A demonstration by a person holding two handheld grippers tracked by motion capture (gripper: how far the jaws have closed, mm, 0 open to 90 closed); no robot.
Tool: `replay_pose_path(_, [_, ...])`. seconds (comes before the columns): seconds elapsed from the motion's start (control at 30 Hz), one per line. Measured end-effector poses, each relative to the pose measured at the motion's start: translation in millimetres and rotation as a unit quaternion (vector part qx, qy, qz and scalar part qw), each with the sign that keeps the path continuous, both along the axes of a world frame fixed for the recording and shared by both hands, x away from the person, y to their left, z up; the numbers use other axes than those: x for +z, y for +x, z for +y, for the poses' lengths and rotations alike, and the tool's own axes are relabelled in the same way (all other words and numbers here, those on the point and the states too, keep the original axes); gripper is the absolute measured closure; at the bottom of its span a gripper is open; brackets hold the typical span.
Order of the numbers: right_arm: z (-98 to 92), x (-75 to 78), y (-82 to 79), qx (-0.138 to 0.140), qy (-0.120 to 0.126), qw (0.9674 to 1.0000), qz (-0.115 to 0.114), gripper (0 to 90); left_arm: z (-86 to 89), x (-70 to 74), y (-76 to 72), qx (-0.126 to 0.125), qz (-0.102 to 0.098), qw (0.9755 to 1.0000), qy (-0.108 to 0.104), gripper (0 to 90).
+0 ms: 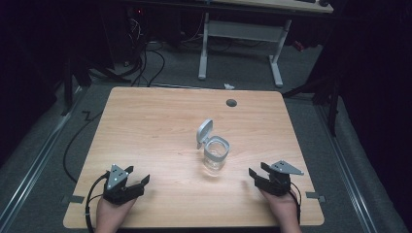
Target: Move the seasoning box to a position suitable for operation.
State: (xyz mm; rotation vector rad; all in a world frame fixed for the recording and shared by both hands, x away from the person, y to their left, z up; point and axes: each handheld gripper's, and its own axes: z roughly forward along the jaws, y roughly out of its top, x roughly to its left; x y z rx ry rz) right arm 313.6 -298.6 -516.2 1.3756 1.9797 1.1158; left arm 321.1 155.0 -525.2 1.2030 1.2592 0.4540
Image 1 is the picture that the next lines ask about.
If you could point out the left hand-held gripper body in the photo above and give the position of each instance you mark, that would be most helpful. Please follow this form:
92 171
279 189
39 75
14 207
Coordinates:
116 191

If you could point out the clear glass jar grey lid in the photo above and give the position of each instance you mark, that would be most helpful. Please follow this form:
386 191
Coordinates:
215 155

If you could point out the metal floor rail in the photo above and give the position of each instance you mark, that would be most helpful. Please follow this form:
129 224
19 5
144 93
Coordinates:
351 187
40 157

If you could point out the grey tape piece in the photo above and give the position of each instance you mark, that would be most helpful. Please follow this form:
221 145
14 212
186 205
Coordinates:
76 199
315 195

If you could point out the black table grommet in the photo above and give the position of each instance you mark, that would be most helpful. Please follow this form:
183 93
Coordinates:
231 103

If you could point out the person's right hand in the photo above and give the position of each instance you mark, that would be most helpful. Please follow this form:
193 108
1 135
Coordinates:
285 210

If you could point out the crumpled white paper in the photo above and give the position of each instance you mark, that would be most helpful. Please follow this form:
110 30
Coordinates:
229 86

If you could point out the person's left hand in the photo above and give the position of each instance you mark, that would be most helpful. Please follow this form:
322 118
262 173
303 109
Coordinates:
110 216

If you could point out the white-framed desk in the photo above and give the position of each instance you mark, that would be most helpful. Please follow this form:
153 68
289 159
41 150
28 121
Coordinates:
241 30

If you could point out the black metal stand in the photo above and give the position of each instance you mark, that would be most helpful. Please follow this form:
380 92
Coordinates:
333 106
68 87

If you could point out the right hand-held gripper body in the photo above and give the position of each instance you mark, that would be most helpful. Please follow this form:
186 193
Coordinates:
277 184

